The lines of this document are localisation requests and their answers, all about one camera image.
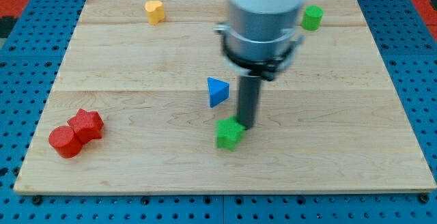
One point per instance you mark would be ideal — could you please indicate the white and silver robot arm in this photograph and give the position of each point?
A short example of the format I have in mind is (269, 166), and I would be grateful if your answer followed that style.
(257, 36)

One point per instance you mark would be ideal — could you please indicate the green star block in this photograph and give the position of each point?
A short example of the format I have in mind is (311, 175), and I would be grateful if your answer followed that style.
(229, 132)

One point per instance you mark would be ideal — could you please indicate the red star block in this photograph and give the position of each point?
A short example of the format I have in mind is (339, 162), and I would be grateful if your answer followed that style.
(87, 125)

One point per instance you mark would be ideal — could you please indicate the blue triangle block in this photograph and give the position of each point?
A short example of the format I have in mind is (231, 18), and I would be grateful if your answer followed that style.
(218, 91)

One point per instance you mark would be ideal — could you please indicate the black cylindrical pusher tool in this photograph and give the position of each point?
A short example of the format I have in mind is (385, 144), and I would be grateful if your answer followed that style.
(248, 98)

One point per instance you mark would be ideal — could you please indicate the light wooden board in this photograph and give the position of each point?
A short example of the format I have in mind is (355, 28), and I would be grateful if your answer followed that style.
(331, 124)

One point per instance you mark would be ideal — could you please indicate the yellow heart block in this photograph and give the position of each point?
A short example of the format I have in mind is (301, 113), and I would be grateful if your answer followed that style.
(155, 11)

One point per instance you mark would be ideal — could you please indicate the green cylinder block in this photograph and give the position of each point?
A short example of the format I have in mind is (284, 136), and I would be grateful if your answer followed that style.
(312, 18)

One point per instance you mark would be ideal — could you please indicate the red cylinder block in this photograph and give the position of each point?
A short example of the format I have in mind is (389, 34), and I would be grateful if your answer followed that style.
(65, 142)

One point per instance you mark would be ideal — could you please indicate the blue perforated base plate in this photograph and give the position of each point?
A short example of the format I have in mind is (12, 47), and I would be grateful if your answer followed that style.
(30, 59)

